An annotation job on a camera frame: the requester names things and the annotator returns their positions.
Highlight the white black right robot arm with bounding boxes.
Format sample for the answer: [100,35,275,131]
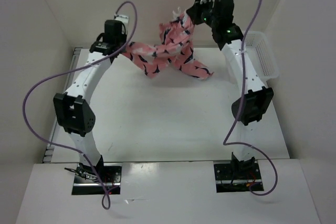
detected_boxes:
[186,0,274,178]

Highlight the white plastic laundry basket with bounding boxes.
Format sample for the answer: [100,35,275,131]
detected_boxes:
[244,31,279,82]

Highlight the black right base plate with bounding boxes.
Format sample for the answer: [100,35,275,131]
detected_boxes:
[214,162,264,193]

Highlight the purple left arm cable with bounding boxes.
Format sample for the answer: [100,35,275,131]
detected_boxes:
[22,0,139,210]

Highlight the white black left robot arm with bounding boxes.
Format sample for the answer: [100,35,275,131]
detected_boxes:
[53,15,129,182]

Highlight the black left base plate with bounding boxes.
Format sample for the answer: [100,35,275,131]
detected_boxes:
[65,164,122,196]

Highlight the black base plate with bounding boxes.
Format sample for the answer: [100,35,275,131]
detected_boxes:
[214,162,264,193]
[65,164,122,196]

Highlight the aluminium table frame rail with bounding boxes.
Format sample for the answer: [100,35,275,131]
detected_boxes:
[42,47,82,163]

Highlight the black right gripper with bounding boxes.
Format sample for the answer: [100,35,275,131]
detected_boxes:
[186,0,219,28]

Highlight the pink shark print shorts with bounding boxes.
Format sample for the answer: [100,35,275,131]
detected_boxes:
[122,11,213,80]

